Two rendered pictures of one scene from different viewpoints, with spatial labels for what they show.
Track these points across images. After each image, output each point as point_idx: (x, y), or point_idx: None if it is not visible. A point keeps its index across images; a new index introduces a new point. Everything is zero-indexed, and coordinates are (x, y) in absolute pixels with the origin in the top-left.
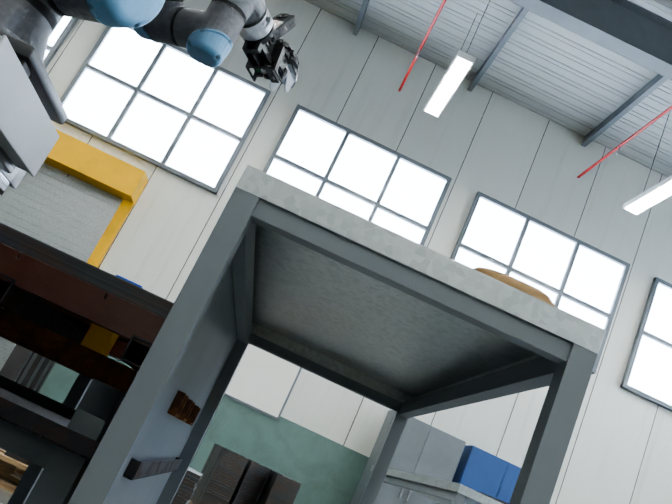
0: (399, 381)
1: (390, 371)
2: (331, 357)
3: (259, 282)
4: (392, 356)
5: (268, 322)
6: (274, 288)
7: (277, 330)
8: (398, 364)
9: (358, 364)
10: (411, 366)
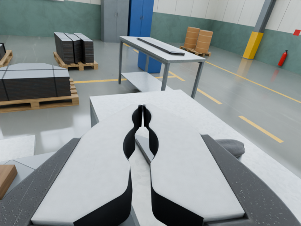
0: (182, 101)
1: (183, 109)
2: (141, 94)
3: (134, 180)
4: (203, 132)
5: (108, 106)
6: (147, 179)
7: (111, 100)
8: (199, 123)
9: (160, 100)
10: (210, 128)
